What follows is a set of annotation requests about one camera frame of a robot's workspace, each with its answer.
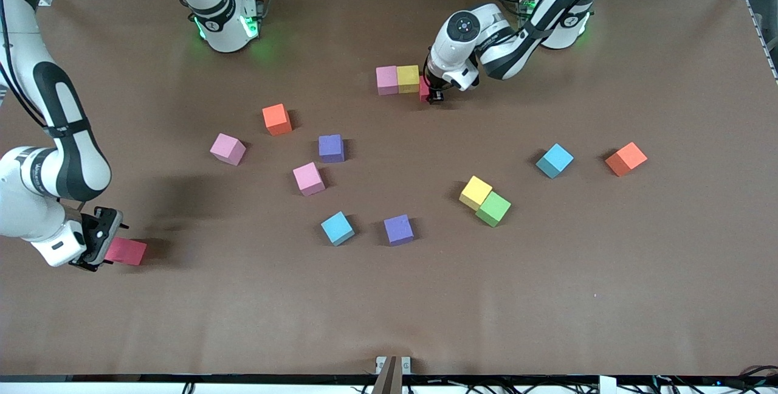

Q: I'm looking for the pink foam cube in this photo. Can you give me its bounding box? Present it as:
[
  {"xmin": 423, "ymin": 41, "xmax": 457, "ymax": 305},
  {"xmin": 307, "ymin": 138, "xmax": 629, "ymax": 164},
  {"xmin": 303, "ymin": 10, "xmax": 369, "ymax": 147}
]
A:
[
  {"xmin": 210, "ymin": 133, "xmax": 247, "ymax": 167},
  {"xmin": 292, "ymin": 162, "xmax": 326, "ymax": 197},
  {"xmin": 376, "ymin": 66, "xmax": 399, "ymax": 97}
]

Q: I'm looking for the yellow foam cube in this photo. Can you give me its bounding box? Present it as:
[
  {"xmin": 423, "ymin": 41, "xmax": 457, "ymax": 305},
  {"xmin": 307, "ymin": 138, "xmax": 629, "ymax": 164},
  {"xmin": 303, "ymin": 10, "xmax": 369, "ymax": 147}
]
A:
[
  {"xmin": 459, "ymin": 176, "xmax": 494, "ymax": 211},
  {"xmin": 397, "ymin": 65, "xmax": 421, "ymax": 94}
]

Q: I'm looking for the orange foam cube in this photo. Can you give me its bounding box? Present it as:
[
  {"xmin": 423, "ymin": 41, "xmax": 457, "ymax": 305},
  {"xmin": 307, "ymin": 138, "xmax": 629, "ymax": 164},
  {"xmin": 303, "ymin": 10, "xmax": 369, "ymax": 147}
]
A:
[
  {"xmin": 262, "ymin": 103, "xmax": 293, "ymax": 136},
  {"xmin": 605, "ymin": 142, "xmax": 649, "ymax": 178}
]

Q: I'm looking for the grey metal table bracket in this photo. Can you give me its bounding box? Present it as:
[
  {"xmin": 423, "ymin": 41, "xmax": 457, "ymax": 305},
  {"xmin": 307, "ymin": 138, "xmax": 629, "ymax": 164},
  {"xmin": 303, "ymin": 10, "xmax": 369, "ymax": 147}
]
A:
[{"xmin": 375, "ymin": 356, "xmax": 412, "ymax": 376}]

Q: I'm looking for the perforated aluminium side rail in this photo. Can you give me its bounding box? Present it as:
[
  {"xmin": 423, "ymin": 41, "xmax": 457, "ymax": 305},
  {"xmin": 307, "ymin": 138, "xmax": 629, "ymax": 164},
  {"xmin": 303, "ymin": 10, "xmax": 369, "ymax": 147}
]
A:
[{"xmin": 745, "ymin": 0, "xmax": 778, "ymax": 85}]

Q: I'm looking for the blue foam cube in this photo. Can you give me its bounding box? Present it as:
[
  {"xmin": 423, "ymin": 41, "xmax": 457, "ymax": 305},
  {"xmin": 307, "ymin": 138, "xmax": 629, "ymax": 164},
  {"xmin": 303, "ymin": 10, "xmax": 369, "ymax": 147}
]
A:
[
  {"xmin": 535, "ymin": 143, "xmax": 574, "ymax": 179},
  {"xmin": 320, "ymin": 211, "xmax": 356, "ymax": 247}
]

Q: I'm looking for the purple foam cube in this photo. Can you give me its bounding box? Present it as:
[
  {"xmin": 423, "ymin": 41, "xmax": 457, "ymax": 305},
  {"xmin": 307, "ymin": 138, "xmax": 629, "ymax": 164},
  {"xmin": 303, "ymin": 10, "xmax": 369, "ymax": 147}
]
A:
[
  {"xmin": 384, "ymin": 215, "xmax": 415, "ymax": 247},
  {"xmin": 318, "ymin": 134, "xmax": 346, "ymax": 164}
]

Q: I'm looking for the green foam cube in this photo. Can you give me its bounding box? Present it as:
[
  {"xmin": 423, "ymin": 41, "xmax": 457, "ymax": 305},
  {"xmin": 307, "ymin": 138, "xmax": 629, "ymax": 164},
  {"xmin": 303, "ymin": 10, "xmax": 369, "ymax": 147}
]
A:
[{"xmin": 475, "ymin": 192, "xmax": 512, "ymax": 227}]

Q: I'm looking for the brown paper table cover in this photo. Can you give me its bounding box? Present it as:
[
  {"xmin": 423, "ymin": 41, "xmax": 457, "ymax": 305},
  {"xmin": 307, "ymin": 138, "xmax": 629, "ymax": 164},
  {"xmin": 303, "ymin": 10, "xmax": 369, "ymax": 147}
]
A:
[{"xmin": 0, "ymin": 0, "xmax": 778, "ymax": 378}]

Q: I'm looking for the brown wooden strip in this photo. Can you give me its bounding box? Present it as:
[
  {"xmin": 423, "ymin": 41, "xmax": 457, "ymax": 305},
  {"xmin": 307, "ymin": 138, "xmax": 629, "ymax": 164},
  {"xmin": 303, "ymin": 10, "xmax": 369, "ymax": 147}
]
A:
[{"xmin": 371, "ymin": 356, "xmax": 404, "ymax": 394}]

